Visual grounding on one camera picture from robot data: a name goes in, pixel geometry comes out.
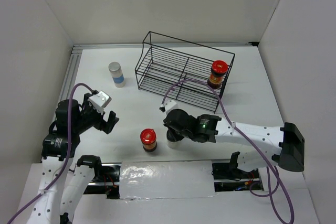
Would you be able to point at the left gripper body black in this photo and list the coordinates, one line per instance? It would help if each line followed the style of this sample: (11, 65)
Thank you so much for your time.
(90, 117)

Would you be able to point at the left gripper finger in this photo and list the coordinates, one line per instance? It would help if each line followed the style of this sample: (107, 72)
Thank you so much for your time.
(106, 126)
(112, 121)

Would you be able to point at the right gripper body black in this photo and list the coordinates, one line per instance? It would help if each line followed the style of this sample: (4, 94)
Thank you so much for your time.
(188, 134)

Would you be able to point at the black lid white bottle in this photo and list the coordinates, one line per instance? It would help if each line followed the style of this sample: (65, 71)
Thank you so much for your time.
(173, 139)

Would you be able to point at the red lid jar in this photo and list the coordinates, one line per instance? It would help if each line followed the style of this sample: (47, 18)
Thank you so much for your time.
(148, 140)
(218, 70)

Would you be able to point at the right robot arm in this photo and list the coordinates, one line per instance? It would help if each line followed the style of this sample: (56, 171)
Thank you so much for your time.
(281, 146)

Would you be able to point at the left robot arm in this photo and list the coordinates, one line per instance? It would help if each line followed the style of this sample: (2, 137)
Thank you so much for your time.
(58, 200)

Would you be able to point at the silver lid blue label bottle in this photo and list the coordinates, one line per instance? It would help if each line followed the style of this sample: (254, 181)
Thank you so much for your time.
(117, 74)

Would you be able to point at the white glossy tape sheet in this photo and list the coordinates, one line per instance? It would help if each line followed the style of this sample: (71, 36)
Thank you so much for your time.
(166, 180)

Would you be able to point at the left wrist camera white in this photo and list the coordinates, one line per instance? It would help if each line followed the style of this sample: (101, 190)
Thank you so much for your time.
(99, 101)

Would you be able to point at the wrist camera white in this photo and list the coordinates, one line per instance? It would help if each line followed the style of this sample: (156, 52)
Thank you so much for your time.
(99, 101)
(168, 106)

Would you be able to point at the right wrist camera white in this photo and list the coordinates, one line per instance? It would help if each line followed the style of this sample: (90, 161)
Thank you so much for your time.
(168, 106)

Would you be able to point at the black wire rack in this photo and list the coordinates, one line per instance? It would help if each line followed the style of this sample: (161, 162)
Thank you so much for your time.
(179, 67)

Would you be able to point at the aluminium rail frame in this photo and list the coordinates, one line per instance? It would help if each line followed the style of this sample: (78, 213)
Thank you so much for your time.
(88, 64)

